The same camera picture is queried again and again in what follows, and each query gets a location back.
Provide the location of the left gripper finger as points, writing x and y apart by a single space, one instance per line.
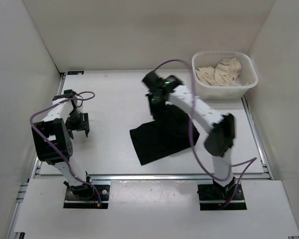
70 134
87 130

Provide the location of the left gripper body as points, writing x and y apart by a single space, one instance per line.
74 121

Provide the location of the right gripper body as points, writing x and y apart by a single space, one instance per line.
158 107

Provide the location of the black trousers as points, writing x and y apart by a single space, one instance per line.
162 137

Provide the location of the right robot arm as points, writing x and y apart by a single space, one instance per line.
172 92

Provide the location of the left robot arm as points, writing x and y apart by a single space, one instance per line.
52 130

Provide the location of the beige trousers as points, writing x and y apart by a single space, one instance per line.
225 74

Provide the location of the dark blue label sticker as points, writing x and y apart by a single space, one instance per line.
75 72

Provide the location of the white plastic laundry basket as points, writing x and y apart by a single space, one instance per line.
248 77

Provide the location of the white front cover board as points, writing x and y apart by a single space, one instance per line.
156 210

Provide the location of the front aluminium rail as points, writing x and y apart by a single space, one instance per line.
248 176

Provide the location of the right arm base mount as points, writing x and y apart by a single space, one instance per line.
210 200

